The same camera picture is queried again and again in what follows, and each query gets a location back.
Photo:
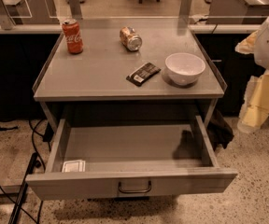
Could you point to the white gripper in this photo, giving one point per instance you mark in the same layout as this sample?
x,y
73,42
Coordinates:
x,y
255,106

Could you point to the black rxbar chocolate wrapper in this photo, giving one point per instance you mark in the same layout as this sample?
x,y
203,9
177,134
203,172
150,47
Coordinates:
x,y
143,73

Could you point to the open grey top drawer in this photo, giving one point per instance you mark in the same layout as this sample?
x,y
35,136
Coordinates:
x,y
176,159

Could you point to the grey desk at right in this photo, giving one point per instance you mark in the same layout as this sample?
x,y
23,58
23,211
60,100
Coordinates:
x,y
238,11

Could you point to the grey desk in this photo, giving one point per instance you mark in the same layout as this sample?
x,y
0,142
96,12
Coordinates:
x,y
32,11
238,11

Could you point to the white ceramic bowl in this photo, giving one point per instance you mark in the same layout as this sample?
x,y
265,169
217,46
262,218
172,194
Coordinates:
x,y
184,68

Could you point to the black cloth behind cabinet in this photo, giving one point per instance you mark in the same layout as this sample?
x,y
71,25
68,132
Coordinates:
x,y
219,131

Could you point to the grey metal cabinet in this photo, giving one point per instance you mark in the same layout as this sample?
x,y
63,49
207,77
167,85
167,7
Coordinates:
x,y
100,71

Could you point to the tipped orange soda can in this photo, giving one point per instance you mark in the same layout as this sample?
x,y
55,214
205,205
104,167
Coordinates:
x,y
130,39

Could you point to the red coca-cola can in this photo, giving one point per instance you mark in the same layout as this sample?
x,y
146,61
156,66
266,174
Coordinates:
x,y
72,35

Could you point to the grey desk at left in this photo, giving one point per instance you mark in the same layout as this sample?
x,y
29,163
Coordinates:
x,y
32,11

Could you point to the clear acrylic barrier panel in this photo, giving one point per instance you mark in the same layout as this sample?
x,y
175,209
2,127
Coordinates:
x,y
194,10

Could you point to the black bar on floor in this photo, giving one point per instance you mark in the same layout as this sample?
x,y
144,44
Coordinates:
x,y
18,203

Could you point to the black drawer handle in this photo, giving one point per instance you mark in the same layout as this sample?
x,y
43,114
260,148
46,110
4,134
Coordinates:
x,y
134,188

